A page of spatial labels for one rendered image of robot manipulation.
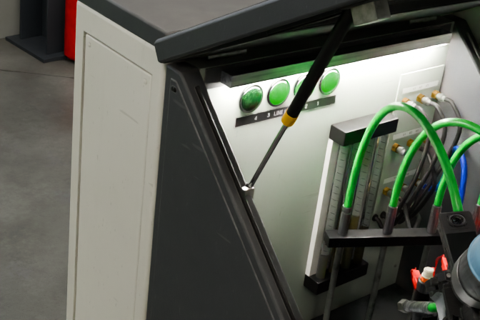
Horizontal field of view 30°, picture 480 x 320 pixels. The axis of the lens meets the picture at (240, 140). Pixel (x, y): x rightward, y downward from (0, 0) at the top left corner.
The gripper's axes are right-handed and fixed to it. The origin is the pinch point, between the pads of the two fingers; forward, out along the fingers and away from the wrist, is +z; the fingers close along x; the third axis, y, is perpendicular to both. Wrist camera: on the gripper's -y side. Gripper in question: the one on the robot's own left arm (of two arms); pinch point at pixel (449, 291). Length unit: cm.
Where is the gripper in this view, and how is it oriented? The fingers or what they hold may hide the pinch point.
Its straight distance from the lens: 136.7
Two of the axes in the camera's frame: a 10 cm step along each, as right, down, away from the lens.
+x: 9.9, -1.2, 0.0
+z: 0.4, 3.3, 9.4
